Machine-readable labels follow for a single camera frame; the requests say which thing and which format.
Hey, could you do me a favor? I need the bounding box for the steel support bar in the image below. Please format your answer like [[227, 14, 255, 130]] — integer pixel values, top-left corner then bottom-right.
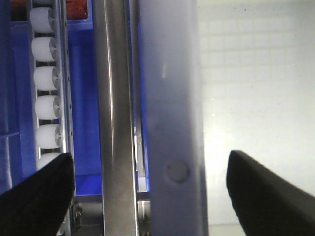
[[93, 0, 139, 236]]

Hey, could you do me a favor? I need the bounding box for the left white roller track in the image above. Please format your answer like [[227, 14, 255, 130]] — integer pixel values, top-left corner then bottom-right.
[[27, 0, 73, 170]]

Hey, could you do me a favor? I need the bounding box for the blue bin left shelf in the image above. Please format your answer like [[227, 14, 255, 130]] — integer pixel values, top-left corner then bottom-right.
[[0, 0, 102, 196]]

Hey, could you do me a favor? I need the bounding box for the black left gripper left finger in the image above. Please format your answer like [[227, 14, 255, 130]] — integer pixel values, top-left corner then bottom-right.
[[0, 153, 74, 236]]

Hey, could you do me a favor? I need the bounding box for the white plastic tote bin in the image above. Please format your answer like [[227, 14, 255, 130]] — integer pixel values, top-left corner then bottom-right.
[[140, 0, 315, 236]]

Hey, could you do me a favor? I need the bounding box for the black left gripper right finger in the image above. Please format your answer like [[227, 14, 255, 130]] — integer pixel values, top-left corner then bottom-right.
[[226, 150, 315, 236]]

